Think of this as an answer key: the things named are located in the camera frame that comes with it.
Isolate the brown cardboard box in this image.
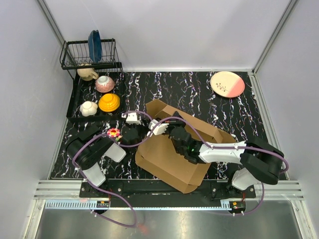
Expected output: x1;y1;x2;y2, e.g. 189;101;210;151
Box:
135;100;235;194

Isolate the white flower shaped cup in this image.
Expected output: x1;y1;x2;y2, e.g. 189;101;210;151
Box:
80;101;98;117

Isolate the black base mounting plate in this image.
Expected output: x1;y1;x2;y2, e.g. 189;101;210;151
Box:
79;178;257;209

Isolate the black wire dish rack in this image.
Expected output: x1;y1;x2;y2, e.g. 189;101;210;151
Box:
59;38;123;72

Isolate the pink flower toy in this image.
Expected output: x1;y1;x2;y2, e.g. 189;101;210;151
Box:
107;128;121;139

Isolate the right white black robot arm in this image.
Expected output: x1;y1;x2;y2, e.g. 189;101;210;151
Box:
164;115;287;198

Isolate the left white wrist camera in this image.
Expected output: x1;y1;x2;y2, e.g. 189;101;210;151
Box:
122;113;142;125

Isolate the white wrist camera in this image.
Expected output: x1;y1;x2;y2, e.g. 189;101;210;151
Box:
122;113;142;125
147;119;169;136

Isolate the black tray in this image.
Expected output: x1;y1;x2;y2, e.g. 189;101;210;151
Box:
66;69;126;123

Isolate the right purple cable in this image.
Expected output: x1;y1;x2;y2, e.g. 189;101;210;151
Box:
147;117;290;216

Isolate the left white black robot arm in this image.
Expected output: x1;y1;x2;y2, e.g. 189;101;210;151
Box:
65;123;148;197

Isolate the pink patterned bowl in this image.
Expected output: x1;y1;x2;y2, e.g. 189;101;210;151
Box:
95;76;115;93

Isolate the beige mug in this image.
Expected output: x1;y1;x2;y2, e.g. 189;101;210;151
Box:
77;68;99;81

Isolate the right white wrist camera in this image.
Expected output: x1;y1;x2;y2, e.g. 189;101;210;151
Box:
147;119;169;136

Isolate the pink cream round plate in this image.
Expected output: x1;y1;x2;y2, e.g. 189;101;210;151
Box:
210;71;245;98

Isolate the blue plate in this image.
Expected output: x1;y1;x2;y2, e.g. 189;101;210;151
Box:
88;30;102;63

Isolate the yellow ribbed bowl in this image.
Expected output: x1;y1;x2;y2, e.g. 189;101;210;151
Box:
98;93;120;113

